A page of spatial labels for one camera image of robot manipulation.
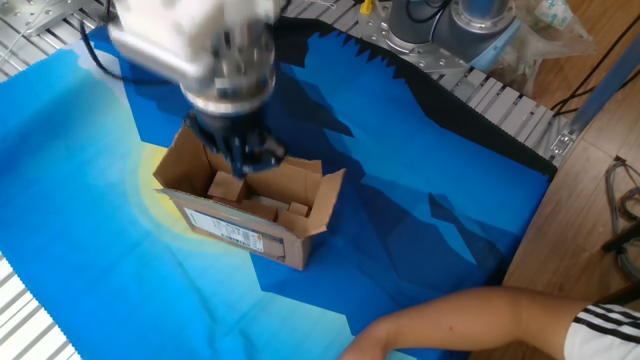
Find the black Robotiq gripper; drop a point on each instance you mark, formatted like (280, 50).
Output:
(225, 127)

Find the brown cardboard box with label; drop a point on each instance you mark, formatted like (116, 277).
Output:
(240, 215)

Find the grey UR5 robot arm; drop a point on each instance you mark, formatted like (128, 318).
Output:
(440, 30)

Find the person's bare forearm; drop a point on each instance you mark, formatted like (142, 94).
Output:
(475, 315)

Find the person's bare hand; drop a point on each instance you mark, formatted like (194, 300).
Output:
(370, 350)

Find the small yellow clip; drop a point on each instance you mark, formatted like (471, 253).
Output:
(366, 6)

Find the blue mountain print cloth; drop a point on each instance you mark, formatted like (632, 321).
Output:
(100, 280)

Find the aluminium corner plate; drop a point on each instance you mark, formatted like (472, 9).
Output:
(35, 15)

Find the clear plastic bag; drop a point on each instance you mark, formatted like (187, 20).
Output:
(550, 35)

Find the black furniture leg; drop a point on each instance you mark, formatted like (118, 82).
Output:
(622, 239)

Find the white sleeve with black stripes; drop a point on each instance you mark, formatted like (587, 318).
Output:
(607, 335)

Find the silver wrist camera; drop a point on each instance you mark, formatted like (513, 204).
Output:
(155, 55)

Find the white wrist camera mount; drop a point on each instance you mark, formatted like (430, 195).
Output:
(170, 15)

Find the aluminium frame bar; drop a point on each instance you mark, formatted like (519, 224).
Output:
(607, 85)

